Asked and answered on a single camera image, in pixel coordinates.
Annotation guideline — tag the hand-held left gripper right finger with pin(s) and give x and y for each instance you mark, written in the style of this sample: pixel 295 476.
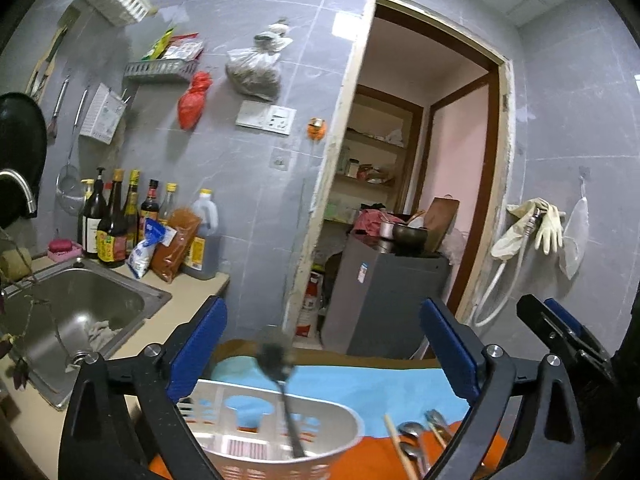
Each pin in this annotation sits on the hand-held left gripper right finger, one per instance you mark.
pixel 447 347

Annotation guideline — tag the dark steel spoon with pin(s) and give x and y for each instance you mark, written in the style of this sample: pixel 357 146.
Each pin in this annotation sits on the dark steel spoon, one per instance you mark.
pixel 276 355

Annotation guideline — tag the grey washing machine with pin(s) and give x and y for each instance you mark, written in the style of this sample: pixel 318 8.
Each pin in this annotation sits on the grey washing machine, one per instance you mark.
pixel 385 300

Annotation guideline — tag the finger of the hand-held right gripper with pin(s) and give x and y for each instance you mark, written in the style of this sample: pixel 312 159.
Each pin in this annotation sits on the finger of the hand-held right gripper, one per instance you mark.
pixel 562 316
pixel 532 312

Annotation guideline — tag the red white seasoning packets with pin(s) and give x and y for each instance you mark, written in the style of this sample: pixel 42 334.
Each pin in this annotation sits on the red white seasoning packets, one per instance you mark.
pixel 186 49

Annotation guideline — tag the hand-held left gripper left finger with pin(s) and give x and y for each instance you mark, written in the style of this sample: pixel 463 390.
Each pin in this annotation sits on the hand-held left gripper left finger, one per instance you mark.
pixel 200 345

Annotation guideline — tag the steel cup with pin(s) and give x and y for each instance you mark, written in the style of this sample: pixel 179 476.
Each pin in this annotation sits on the steel cup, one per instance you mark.
pixel 386 230

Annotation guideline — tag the grey wall rack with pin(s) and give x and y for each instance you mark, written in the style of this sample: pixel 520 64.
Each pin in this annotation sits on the grey wall rack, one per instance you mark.
pixel 155 70

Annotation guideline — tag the blue white salt bag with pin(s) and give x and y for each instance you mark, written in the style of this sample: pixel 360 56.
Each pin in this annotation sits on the blue white salt bag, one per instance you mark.
pixel 145 252

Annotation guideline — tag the large oil jug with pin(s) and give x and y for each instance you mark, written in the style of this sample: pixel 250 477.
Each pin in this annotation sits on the large oil jug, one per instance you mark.
pixel 205 240

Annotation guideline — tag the white plastic bag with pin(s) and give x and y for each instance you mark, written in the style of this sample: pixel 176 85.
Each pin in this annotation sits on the white plastic bag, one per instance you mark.
pixel 457 247

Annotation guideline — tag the wooden shelf unit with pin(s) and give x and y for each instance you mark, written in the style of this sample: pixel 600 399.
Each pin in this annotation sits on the wooden shelf unit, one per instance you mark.
pixel 370 145

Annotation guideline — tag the brown spice packet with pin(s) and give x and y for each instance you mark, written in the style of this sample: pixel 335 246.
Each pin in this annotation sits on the brown spice packet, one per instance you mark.
pixel 175 245

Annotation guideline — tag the white wall socket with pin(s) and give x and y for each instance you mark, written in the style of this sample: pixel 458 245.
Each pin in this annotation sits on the white wall socket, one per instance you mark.
pixel 281 120

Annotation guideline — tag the red plastic bag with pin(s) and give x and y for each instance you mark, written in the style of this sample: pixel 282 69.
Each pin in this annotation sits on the red plastic bag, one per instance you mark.
pixel 192 105

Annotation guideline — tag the dark bottle red label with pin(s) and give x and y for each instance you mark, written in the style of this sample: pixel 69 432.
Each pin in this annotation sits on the dark bottle red label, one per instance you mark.
pixel 150 207

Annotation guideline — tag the steel faucet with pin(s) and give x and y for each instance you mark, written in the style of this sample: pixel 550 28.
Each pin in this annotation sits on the steel faucet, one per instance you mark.
pixel 22 185

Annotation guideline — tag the black wok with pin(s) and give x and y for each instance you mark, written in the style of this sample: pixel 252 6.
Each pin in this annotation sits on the black wok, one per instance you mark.
pixel 20 150

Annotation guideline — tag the pink soap dish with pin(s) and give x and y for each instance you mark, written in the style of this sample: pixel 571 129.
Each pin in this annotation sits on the pink soap dish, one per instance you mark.
pixel 62 249

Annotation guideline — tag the tall soy sauce bottle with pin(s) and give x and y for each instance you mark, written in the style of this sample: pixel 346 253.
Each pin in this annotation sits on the tall soy sauce bottle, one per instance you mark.
pixel 112 230

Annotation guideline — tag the dark pump bottle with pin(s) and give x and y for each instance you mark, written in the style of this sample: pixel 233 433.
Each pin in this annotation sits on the dark pump bottle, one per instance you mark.
pixel 92 225

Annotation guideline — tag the yellow green seasoning packet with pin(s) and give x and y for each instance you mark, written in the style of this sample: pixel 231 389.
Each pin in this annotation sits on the yellow green seasoning packet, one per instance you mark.
pixel 159 45

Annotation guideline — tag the white wall switch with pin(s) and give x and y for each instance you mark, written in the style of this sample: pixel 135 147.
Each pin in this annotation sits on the white wall switch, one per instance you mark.
pixel 252 114

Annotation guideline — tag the orange wall hook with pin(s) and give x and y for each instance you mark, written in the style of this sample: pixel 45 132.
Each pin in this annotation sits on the orange wall hook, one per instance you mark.
pixel 317 129

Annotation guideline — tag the yellow cap sauce bottle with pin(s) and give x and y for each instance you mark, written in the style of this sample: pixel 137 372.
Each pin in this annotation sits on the yellow cap sauce bottle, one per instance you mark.
pixel 132 205

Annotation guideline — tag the clear bag of dried goods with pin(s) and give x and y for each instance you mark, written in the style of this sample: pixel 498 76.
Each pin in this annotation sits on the clear bag of dried goods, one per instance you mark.
pixel 252 72

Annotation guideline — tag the red cloth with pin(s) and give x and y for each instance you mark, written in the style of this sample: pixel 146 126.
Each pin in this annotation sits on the red cloth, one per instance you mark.
pixel 370 220

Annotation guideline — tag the clear bottle yellow cap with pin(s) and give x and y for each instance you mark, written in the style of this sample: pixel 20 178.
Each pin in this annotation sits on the clear bottle yellow cap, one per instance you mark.
pixel 168 205

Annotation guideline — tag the wooden door frame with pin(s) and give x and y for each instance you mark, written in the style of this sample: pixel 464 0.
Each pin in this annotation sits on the wooden door frame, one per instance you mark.
pixel 505 160

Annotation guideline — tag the white crumpled bag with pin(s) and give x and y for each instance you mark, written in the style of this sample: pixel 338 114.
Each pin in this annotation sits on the white crumpled bag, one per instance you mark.
pixel 392 137

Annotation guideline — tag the blue and orange cloth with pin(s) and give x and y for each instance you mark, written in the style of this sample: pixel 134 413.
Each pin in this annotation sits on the blue and orange cloth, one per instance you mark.
pixel 360 385

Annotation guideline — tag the steel sink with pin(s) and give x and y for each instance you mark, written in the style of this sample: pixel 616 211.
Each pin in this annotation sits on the steel sink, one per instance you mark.
pixel 75 300

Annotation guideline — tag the metal bowl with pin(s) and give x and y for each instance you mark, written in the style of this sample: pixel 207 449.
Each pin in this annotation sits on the metal bowl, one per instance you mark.
pixel 410 232

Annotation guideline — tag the white plastic utensil holder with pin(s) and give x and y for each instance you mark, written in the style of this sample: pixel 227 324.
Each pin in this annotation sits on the white plastic utensil holder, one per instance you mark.
pixel 325 440

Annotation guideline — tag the wooden chopstick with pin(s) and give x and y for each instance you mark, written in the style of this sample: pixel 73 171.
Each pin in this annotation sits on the wooden chopstick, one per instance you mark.
pixel 400 447

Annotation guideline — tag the small jar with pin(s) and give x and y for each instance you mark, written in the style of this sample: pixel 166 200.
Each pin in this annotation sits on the small jar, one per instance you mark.
pixel 353 167

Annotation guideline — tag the small clear wall hook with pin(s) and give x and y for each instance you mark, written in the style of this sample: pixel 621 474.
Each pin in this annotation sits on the small clear wall hook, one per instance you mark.
pixel 279 161

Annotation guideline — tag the white wall box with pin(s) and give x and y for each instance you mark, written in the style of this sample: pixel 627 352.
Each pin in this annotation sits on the white wall box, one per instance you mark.
pixel 102 115

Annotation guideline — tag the grey rag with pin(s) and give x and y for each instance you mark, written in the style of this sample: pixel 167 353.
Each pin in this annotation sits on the grey rag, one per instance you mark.
pixel 105 335

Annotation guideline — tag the red packaged goods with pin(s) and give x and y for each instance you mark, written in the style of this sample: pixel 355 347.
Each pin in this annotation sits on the red packaged goods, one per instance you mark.
pixel 375 174

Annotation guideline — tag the wooden cutting board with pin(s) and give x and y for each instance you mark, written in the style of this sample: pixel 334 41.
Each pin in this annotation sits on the wooden cutting board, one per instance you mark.
pixel 440 222

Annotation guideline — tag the cream rubber glove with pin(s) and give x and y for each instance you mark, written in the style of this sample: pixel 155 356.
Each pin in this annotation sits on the cream rubber glove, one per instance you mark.
pixel 549 230
pixel 512 235

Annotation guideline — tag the metal mesh strainer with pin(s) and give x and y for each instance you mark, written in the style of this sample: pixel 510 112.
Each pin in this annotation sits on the metal mesh strainer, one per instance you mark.
pixel 70 185

